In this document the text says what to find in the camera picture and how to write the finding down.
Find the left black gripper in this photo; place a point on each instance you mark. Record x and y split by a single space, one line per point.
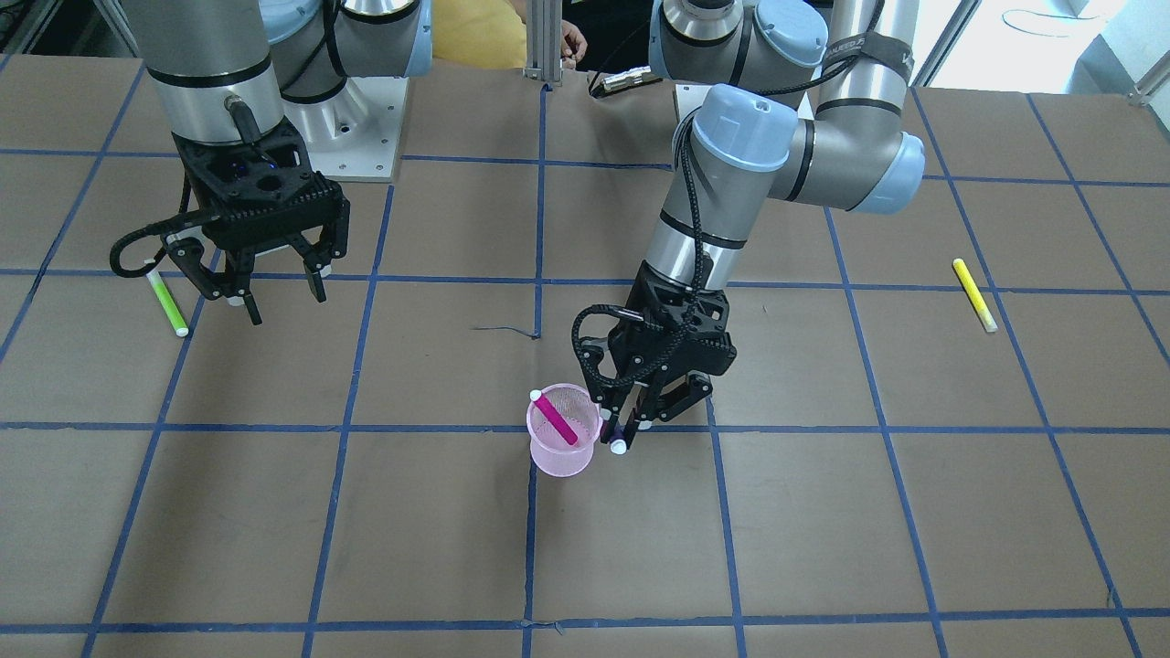
681 389

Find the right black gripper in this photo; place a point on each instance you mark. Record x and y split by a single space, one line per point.
195 265

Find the purple pen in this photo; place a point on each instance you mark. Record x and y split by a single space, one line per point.
613 436

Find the pink pen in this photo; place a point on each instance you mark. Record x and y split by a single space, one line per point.
543 417

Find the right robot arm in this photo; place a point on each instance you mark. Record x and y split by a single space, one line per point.
273 105

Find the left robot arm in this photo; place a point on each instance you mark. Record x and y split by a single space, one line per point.
800 108

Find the pink mesh cup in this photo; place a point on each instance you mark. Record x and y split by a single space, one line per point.
550 454

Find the green pen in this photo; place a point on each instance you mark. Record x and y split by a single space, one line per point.
167 302

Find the person in yellow shirt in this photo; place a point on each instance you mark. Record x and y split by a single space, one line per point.
480 34

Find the yellow pen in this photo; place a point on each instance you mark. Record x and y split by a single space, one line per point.
974 295

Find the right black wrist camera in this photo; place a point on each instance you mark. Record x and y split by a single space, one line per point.
258 175

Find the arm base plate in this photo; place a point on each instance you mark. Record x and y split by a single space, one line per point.
689 97
355 135

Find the aluminium frame post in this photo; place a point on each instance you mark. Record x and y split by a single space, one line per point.
543 47

